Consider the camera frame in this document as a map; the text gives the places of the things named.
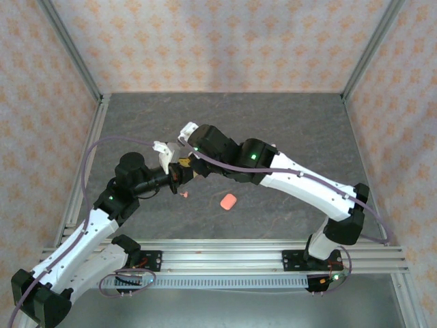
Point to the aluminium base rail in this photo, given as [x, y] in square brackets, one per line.
[222, 256]

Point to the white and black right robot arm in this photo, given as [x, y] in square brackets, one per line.
[314, 191]

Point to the circuit board with lights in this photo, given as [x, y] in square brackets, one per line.
[322, 281]

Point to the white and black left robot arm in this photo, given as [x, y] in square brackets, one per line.
[82, 239]

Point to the aluminium table side rail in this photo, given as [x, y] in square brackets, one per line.
[97, 119]
[406, 300]

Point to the aluminium frame post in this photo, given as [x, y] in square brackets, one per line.
[73, 51]
[370, 51]

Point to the pink earbud charging case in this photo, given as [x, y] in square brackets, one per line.
[228, 201]

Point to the grey metal sheet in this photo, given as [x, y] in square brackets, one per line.
[222, 311]

